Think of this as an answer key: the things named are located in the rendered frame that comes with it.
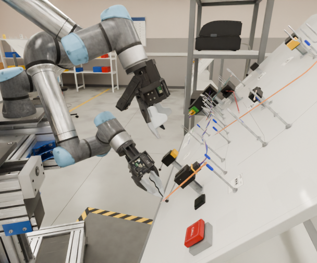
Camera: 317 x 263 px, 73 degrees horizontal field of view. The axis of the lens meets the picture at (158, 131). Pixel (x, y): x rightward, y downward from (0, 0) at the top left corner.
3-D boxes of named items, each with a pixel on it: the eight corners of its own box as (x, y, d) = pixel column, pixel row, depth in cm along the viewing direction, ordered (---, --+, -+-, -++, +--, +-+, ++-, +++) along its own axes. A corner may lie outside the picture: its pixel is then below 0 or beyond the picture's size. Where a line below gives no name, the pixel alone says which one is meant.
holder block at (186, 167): (184, 182, 71) (175, 174, 71) (196, 171, 69) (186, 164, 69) (182, 189, 67) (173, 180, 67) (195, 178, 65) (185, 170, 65)
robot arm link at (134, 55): (113, 56, 57) (124, 56, 64) (121, 72, 58) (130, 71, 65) (137, 43, 55) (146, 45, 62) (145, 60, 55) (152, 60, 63)
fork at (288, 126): (293, 126, 53) (252, 86, 52) (287, 130, 54) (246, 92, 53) (290, 122, 55) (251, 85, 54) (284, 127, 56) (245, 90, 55)
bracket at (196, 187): (198, 188, 71) (187, 179, 71) (203, 184, 70) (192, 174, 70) (198, 196, 67) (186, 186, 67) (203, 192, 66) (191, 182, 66)
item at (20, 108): (-3, 119, 104) (-9, 99, 100) (9, 110, 118) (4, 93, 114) (31, 117, 107) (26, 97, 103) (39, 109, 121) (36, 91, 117)
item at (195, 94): (188, 107, 163) (189, 98, 161) (193, 97, 195) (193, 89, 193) (233, 109, 156) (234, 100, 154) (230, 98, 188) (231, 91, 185)
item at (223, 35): (194, 50, 150) (196, 20, 142) (196, 50, 171) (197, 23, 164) (240, 51, 143) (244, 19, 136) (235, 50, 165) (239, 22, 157)
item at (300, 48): (310, 43, 86) (294, 27, 86) (312, 51, 78) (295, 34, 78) (299, 51, 89) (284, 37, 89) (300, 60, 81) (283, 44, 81)
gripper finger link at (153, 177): (165, 194, 67) (147, 171, 70) (162, 197, 73) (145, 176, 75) (172, 188, 69) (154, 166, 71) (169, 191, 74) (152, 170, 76)
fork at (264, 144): (268, 144, 56) (230, 107, 55) (263, 148, 57) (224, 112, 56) (267, 141, 58) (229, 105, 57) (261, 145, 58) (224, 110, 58)
